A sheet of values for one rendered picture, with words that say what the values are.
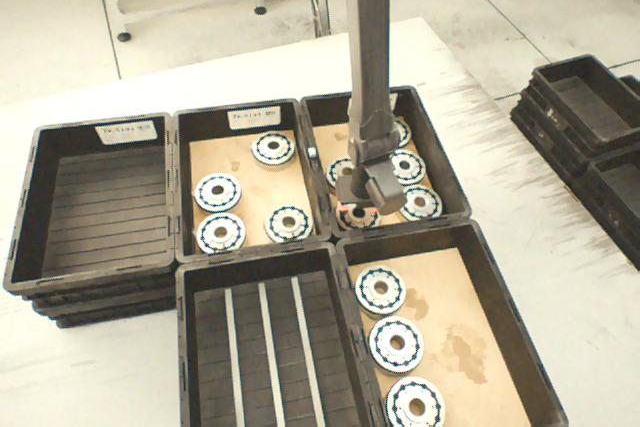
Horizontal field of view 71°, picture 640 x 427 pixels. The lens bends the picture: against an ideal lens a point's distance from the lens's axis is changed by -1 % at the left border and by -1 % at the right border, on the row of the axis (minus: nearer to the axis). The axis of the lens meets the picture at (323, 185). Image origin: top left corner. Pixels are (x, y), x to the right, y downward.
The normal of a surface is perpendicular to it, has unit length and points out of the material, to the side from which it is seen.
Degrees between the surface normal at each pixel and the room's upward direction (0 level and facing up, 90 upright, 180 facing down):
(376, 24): 81
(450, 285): 0
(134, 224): 0
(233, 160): 0
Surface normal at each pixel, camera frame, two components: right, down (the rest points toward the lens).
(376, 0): 0.36, 0.67
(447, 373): 0.05, -0.57
